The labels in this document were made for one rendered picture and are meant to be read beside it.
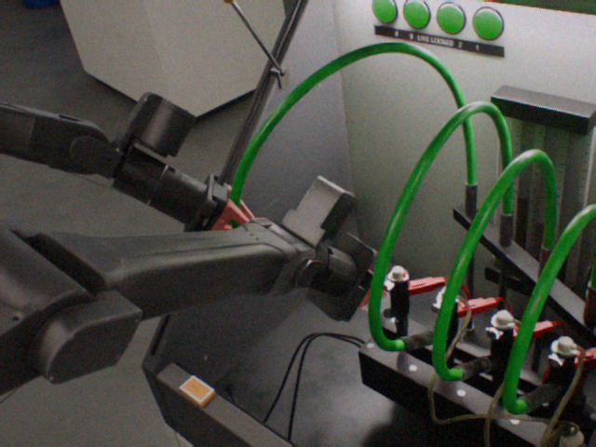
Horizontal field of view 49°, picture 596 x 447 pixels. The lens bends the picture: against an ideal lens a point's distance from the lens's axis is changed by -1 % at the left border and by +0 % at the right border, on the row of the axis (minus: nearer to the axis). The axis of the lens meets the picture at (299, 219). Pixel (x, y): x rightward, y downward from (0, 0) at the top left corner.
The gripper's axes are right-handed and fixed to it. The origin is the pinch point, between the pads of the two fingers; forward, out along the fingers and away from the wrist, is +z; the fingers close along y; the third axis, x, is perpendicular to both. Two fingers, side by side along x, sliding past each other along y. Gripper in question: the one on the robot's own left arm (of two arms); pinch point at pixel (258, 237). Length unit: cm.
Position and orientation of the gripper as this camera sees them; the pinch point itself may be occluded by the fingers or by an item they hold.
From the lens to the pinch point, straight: 87.2
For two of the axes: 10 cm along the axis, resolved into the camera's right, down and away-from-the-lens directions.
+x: -5.3, 8.0, 2.9
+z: 8.4, 4.6, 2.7
